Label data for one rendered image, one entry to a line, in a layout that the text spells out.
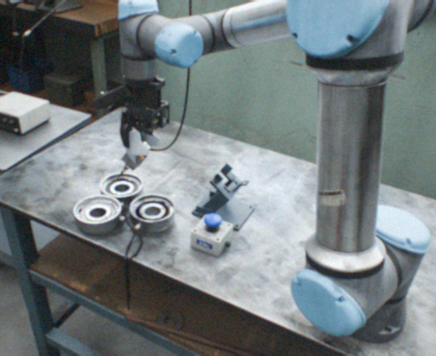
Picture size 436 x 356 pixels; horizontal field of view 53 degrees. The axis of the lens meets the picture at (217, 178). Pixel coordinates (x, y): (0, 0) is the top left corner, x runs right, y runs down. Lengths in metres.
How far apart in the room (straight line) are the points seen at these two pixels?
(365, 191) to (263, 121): 2.10
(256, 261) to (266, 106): 1.75
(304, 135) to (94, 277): 1.67
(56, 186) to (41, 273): 0.27
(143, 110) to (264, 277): 0.43
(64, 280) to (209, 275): 0.50
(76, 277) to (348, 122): 0.94
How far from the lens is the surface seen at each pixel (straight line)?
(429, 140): 2.50
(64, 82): 2.89
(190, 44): 0.81
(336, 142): 0.57
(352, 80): 0.54
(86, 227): 1.02
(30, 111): 1.73
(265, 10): 0.80
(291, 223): 1.09
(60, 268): 1.34
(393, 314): 0.88
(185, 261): 0.96
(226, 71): 2.67
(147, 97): 0.95
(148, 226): 1.01
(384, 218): 0.79
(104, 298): 1.24
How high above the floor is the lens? 1.48
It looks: 34 degrees down
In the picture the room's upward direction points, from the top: 4 degrees clockwise
